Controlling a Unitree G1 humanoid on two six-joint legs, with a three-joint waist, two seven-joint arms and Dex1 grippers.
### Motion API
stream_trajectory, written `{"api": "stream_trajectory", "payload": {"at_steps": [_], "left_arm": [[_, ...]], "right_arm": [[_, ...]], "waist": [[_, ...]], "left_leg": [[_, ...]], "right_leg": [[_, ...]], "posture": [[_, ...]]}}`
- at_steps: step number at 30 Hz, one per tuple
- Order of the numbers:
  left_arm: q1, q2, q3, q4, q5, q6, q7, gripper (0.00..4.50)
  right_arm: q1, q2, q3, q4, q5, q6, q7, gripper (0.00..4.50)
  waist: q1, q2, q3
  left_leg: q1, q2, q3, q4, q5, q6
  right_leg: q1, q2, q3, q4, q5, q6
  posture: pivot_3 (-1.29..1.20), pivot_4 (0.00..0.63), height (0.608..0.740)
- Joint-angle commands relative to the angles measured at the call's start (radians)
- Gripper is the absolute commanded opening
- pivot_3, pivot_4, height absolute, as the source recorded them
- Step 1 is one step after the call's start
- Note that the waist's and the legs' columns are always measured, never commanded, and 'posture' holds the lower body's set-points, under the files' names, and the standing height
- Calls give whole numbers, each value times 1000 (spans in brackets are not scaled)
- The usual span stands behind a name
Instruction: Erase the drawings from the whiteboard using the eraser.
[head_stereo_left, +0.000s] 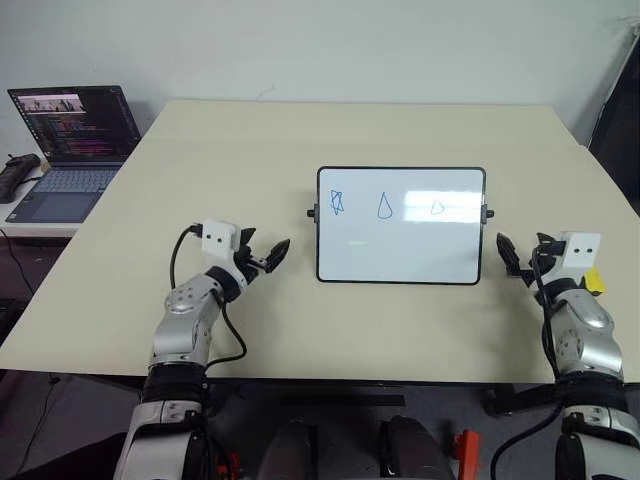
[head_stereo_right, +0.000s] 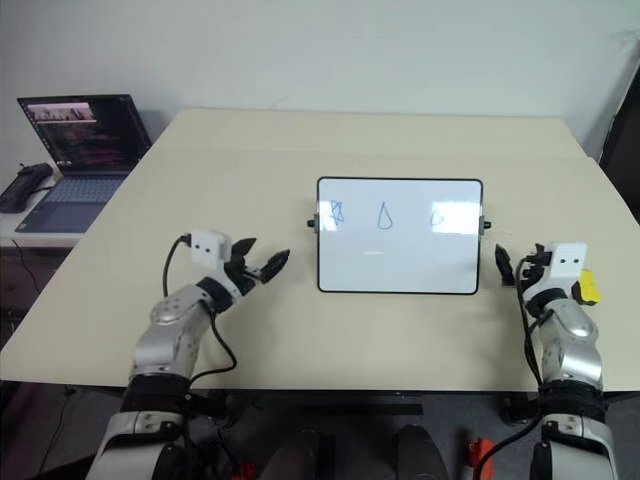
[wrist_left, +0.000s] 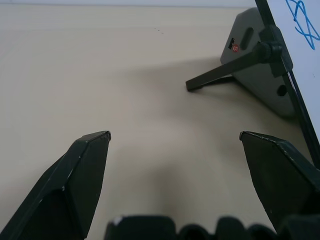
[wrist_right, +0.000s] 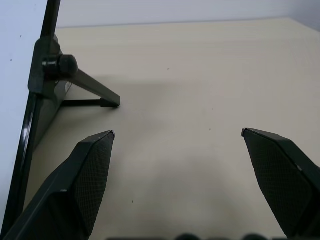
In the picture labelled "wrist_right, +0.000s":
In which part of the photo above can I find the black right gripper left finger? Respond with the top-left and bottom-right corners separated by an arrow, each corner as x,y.
4,130 -> 116,240

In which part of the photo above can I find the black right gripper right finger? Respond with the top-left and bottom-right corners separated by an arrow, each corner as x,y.
241,127 -> 320,240

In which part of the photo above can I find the black whiteboard stand leg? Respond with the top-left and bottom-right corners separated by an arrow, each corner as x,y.
27,33 -> 122,109

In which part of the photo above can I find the black-framed whiteboard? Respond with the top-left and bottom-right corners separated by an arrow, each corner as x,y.
0,0 -> 62,240

